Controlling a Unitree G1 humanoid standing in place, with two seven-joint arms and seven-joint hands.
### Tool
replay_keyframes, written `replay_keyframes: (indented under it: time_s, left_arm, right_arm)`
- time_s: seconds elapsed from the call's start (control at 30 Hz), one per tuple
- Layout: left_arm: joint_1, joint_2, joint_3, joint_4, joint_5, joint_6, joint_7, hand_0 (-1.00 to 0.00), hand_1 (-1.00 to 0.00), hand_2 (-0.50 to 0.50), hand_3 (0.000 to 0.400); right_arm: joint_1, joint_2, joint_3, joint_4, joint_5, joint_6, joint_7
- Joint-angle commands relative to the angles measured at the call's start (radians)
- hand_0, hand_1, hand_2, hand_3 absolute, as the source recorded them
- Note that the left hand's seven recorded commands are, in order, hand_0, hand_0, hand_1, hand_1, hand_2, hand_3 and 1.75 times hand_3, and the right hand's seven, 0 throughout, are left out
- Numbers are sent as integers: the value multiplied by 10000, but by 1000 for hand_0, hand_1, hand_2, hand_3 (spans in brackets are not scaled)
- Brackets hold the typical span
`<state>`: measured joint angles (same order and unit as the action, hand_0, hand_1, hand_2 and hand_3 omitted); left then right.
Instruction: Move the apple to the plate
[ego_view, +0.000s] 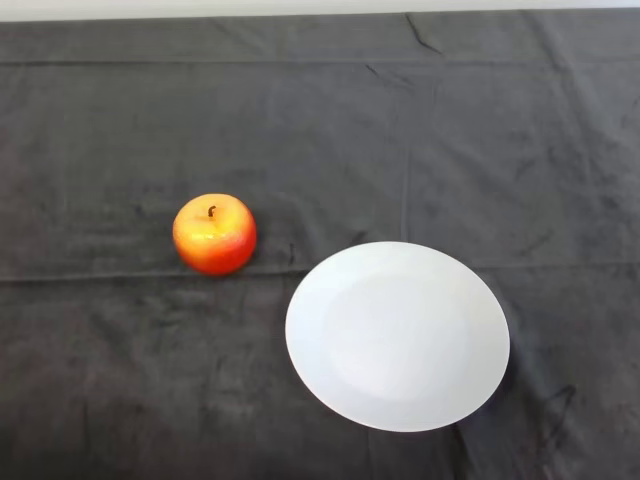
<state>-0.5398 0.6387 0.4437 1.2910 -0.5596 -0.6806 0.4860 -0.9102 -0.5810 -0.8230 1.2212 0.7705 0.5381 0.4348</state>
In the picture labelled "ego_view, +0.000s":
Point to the white round plate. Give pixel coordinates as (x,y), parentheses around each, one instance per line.
(397,337)

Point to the red yellow apple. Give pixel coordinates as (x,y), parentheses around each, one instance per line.
(215,240)

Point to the black cloth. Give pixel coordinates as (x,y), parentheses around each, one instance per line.
(320,125)

